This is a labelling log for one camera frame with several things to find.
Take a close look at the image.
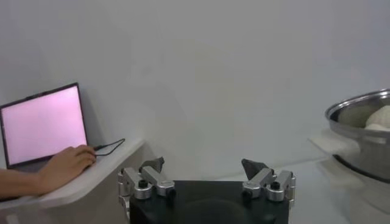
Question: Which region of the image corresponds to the cream electric cooker pot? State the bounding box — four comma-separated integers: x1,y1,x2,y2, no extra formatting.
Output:
316,158,390,224

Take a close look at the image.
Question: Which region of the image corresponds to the bare person forearm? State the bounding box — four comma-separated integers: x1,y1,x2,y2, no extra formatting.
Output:
0,167,43,201

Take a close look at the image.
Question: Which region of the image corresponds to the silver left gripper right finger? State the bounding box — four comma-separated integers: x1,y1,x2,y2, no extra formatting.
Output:
240,158,296,203

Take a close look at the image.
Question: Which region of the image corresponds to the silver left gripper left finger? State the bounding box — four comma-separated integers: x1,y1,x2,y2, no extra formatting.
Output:
117,156,177,220

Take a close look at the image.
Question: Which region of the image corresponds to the stainless steel steamer basket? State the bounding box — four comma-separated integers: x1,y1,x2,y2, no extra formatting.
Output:
309,88,390,184

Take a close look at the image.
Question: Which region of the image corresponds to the black laptop with bright screen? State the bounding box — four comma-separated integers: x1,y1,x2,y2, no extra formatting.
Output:
0,82,89,171

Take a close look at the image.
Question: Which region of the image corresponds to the white side desk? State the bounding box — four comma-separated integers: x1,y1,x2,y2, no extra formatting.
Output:
0,138,147,224

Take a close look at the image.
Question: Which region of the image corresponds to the bare person hand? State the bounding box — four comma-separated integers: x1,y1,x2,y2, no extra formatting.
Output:
36,145,98,195

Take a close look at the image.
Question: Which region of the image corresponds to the black laptop cable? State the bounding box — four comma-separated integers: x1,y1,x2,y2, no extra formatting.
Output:
93,138,126,157

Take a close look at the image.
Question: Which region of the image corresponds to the white steamed baozi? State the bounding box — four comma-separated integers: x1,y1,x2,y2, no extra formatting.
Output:
364,105,390,132

